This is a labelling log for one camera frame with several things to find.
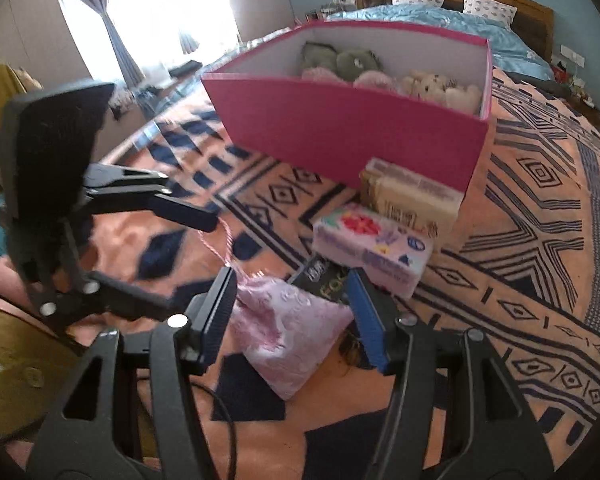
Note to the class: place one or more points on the pink cardboard box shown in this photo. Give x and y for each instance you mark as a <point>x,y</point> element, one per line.
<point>330,125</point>

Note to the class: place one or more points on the yellow beige carton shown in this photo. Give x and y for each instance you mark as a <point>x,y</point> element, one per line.
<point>410,205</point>

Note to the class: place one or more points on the pink knitted plush toy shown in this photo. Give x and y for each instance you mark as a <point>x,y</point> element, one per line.
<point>375,80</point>

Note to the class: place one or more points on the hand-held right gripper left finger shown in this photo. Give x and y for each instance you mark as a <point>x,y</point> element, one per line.
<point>220,310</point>

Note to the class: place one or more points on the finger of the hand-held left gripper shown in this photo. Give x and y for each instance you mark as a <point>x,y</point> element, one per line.
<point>125,182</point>
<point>130,297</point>

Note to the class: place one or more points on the wooden nightstand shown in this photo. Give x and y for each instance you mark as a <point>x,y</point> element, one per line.
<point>587,107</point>

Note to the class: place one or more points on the black carton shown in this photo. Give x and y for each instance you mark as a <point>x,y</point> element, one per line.
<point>325,280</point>

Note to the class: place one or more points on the black pouch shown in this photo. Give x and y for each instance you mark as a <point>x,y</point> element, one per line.
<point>186,67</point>

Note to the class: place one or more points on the white floral carton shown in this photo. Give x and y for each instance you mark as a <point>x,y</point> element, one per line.
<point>375,255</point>

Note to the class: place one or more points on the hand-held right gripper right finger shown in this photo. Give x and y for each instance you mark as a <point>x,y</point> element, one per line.
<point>367,320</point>

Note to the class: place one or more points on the grey purple curtain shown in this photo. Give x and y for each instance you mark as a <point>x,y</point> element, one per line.
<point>189,42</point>
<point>115,35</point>

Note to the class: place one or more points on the white wall socket panel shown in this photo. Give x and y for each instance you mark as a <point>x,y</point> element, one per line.
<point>572,55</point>

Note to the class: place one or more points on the mustard yellow garment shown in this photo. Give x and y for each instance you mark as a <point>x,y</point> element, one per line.
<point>0,90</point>

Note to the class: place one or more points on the blue floral duvet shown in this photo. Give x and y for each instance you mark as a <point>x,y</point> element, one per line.
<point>505,42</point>

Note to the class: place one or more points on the dark grey folded cloth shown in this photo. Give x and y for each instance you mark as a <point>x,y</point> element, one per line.
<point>540,85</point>

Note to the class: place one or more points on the cream teddy bear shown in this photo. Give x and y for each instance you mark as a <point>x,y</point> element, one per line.
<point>430,85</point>

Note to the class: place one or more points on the white wall switch panel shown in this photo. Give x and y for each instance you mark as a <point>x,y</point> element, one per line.
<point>344,0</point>

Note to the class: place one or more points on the orange patterned blanket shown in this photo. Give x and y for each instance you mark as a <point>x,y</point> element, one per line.
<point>530,260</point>

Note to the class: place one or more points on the green dinosaur plush toy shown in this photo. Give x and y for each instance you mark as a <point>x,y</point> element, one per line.
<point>352,62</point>

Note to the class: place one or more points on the olive yellow cloth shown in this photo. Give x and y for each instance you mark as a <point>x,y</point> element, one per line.
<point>15,370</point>

